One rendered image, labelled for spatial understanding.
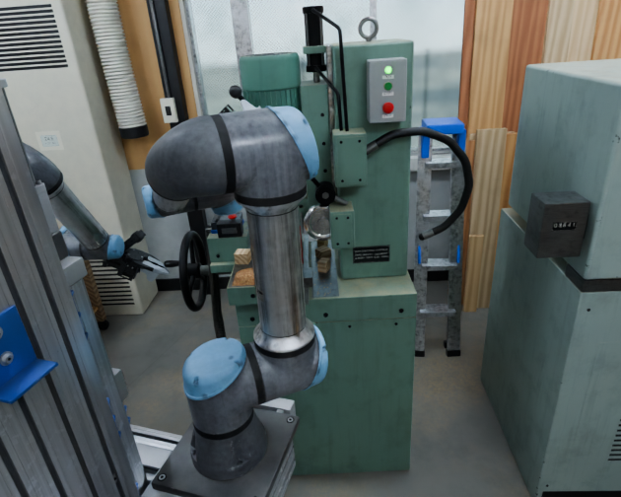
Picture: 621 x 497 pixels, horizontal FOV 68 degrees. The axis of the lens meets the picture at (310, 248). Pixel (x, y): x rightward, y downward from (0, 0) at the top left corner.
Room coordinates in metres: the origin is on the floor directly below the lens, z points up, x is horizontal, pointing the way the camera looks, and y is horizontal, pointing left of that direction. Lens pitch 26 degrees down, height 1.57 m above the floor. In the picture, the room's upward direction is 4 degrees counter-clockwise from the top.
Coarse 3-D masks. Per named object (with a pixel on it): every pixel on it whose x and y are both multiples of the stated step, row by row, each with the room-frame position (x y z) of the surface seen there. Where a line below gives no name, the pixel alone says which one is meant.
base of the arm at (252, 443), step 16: (256, 416) 0.68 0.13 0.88; (192, 432) 0.66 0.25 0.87; (240, 432) 0.62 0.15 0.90; (256, 432) 0.65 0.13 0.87; (192, 448) 0.64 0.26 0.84; (208, 448) 0.61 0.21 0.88; (224, 448) 0.60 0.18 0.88; (240, 448) 0.61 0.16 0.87; (256, 448) 0.63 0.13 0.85; (208, 464) 0.60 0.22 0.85; (224, 464) 0.59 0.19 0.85; (240, 464) 0.61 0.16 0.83; (256, 464) 0.62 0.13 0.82
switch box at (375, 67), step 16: (368, 64) 1.29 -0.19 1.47; (384, 64) 1.27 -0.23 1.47; (400, 64) 1.27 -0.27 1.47; (368, 80) 1.29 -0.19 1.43; (384, 80) 1.27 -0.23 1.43; (400, 80) 1.27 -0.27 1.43; (368, 96) 1.29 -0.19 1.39; (384, 96) 1.27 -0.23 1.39; (400, 96) 1.27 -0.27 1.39; (368, 112) 1.30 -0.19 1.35; (384, 112) 1.27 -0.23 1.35; (400, 112) 1.27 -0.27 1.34
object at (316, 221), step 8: (312, 208) 1.31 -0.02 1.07; (320, 208) 1.31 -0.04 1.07; (328, 208) 1.31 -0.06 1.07; (312, 216) 1.31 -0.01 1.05; (320, 216) 1.31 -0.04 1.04; (328, 216) 1.31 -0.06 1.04; (304, 224) 1.32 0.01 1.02; (312, 224) 1.31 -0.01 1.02; (320, 224) 1.31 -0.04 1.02; (328, 224) 1.31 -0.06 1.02; (312, 232) 1.31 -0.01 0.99; (320, 232) 1.31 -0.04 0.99; (328, 232) 1.31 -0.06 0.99; (320, 240) 1.31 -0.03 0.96
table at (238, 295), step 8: (216, 264) 1.38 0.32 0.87; (224, 264) 1.37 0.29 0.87; (232, 264) 1.37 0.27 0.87; (240, 264) 1.30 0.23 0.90; (248, 264) 1.30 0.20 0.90; (216, 272) 1.37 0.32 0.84; (232, 272) 1.26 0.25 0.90; (232, 280) 1.20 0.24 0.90; (232, 288) 1.16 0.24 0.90; (240, 288) 1.16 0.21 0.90; (248, 288) 1.16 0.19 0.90; (232, 296) 1.16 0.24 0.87; (240, 296) 1.16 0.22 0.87; (248, 296) 1.16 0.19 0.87; (232, 304) 1.16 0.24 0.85; (240, 304) 1.16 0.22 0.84; (248, 304) 1.16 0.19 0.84
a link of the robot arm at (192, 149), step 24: (192, 120) 0.66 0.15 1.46; (168, 144) 0.64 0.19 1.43; (192, 144) 0.62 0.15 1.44; (216, 144) 0.62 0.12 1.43; (168, 168) 0.63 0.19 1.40; (192, 168) 0.61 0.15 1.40; (216, 168) 0.61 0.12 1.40; (144, 192) 0.95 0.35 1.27; (168, 192) 0.65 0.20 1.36; (192, 192) 0.63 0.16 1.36; (216, 192) 0.63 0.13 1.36
